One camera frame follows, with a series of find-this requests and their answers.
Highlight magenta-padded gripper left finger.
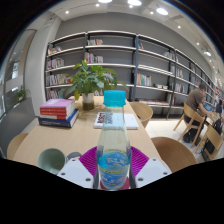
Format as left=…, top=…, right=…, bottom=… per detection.
left=57, top=146, right=100, bottom=190

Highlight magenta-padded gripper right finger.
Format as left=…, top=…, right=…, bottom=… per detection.
left=129, top=145, right=173, bottom=189

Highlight clear bottle with blue cap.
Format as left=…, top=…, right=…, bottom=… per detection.
left=95, top=89, right=133, bottom=191

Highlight tan round-back chair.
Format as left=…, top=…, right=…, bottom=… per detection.
left=150, top=136, right=198, bottom=174
left=6, top=132, right=30, bottom=161
left=129, top=101, right=154, bottom=129

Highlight pale green patterned mug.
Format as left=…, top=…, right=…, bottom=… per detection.
left=37, top=147, right=83, bottom=175

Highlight dark blue book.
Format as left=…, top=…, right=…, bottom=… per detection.
left=37, top=109, right=80, bottom=129

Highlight white open magazine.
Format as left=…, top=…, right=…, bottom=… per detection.
left=93, top=111, right=140, bottom=131

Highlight red book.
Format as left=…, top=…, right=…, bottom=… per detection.
left=39, top=106, right=76, bottom=120

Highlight light wooden slatted chair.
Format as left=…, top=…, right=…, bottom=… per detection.
left=173, top=102, right=206, bottom=144
left=194, top=124, right=224, bottom=162

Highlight pink book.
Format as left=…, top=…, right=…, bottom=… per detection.
left=39, top=98, right=76, bottom=110

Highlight grey low planter partition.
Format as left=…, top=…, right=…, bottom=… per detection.
left=0, top=96, right=38, bottom=158

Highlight person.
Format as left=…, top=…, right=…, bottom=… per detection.
left=182, top=82, right=214, bottom=143

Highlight green potted table plant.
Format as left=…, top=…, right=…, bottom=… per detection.
left=59, top=59, right=129, bottom=111

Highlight small green planter plant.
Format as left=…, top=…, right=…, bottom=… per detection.
left=13, top=85, right=30, bottom=104

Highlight grey bookshelf unit with books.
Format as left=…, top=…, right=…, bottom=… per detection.
left=44, top=29, right=221, bottom=111

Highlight round ceiling lights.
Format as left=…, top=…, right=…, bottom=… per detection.
left=64, top=0, right=214, bottom=56

